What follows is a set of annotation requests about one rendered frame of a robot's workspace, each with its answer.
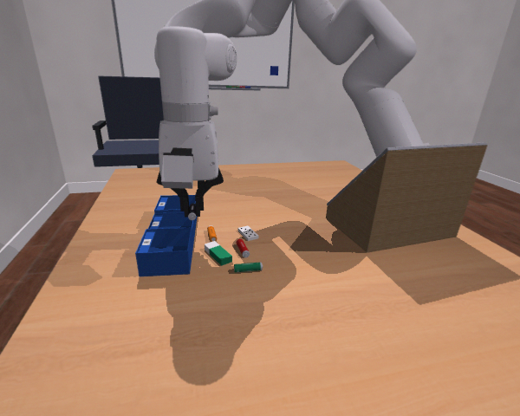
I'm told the white domino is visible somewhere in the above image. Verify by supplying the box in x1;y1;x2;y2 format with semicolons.
238;226;259;241

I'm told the green aa battery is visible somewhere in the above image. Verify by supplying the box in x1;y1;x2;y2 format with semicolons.
234;263;263;272

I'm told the red aa battery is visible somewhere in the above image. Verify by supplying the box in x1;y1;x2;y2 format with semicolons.
237;239;250;257

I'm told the orange battery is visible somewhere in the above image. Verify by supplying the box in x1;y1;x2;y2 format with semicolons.
207;225;217;242

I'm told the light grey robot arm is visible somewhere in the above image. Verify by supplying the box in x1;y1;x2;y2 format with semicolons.
154;0;430;189

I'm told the black aa battery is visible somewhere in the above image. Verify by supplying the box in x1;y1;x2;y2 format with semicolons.
188;203;196;220

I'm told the blue three-compartment bin rack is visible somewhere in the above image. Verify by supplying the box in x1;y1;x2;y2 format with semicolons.
135;195;197;276

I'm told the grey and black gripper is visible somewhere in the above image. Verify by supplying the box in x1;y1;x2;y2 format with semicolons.
157;120;224;218

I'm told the green and white eraser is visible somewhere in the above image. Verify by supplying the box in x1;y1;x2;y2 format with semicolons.
205;241;232;265

